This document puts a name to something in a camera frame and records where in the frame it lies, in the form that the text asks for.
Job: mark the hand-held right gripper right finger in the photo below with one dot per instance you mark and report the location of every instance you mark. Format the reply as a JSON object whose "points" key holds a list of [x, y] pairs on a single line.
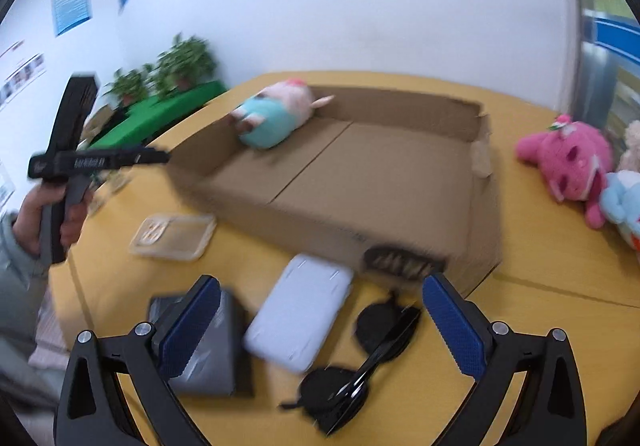
{"points": [[455, 326]]}

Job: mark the black sunglasses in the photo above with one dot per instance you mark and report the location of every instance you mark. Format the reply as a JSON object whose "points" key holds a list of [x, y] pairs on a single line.
{"points": [[385, 323]]}

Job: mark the small potted plant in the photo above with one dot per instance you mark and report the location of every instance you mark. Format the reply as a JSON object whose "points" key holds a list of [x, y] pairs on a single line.
{"points": [[127, 83]]}

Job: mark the clear plastic container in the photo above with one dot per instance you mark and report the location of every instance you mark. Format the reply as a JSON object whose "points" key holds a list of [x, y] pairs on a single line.
{"points": [[172, 236]]}

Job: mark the blue framed wall poster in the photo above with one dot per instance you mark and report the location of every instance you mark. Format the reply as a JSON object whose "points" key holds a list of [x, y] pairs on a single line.
{"points": [[72, 6]]}

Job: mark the beige plush toy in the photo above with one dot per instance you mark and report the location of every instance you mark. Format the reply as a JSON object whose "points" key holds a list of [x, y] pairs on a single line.
{"points": [[632, 146]]}

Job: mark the person's left hand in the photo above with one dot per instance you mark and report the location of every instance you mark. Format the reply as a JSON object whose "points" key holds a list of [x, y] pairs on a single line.
{"points": [[30, 221]]}

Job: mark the green covered table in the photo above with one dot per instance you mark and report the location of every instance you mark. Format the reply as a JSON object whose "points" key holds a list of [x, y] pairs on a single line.
{"points": [[160, 113]]}

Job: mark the photo wall poster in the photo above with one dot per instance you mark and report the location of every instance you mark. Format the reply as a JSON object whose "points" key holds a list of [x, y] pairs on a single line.
{"points": [[20, 76]]}

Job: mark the large potted plant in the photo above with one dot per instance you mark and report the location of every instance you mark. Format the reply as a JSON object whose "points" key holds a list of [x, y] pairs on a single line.
{"points": [[185, 58]]}

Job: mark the white rectangular case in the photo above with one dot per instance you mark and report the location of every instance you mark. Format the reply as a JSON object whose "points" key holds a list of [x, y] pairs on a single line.
{"points": [[300, 311]]}

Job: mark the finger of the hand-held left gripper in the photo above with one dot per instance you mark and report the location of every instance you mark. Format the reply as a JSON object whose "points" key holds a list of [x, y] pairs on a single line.
{"points": [[150, 157]]}

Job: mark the wooden desktop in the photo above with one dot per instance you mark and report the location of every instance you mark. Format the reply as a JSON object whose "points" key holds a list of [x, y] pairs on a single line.
{"points": [[550, 271]]}

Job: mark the light blue plush toy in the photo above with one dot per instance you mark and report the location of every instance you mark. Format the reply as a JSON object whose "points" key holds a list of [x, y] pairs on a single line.
{"points": [[622, 201]]}

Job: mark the glass door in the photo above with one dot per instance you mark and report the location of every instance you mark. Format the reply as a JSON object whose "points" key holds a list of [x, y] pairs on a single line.
{"points": [[607, 36]]}

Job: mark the small brown cardboard box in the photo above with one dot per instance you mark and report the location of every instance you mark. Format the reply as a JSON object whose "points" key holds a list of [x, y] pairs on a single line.
{"points": [[97, 123]]}

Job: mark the person's left forearm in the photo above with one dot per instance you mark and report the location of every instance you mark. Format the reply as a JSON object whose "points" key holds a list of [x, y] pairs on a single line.
{"points": [[17, 256]]}

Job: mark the grey and black box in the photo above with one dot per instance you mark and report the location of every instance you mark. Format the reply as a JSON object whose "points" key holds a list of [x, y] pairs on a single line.
{"points": [[222, 356]]}

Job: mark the teal and pink plush toy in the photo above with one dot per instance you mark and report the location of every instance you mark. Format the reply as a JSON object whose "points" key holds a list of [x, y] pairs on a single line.
{"points": [[265, 121]]}

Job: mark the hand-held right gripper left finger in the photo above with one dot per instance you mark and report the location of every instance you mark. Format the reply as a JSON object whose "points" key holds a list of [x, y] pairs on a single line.
{"points": [[192, 326]]}

